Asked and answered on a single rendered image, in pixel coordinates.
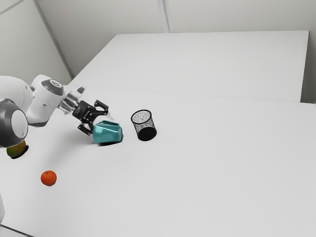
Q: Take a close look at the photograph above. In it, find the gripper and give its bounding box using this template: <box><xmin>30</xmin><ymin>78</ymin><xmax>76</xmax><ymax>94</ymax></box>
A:
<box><xmin>72</xmin><ymin>99</ymin><xmax>115</xmax><ymax>136</ymax></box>

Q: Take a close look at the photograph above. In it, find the teal faceted mug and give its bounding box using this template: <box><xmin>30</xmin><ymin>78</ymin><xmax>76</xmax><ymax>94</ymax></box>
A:
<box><xmin>92</xmin><ymin>120</ymin><xmax>124</xmax><ymax>145</ymax></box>

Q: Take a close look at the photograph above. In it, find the black mesh pen holder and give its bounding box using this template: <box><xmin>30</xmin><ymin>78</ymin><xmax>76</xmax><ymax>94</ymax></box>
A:
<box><xmin>130</xmin><ymin>109</ymin><xmax>158</xmax><ymax>142</ymax></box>

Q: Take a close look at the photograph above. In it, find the orange fruit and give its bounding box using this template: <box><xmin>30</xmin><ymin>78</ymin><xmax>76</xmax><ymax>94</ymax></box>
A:
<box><xmin>40</xmin><ymin>170</ymin><xmax>57</xmax><ymax>187</ymax></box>

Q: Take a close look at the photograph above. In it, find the green yellow mango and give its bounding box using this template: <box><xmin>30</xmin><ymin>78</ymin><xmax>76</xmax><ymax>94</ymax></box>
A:
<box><xmin>6</xmin><ymin>140</ymin><xmax>27</xmax><ymax>158</ymax></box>

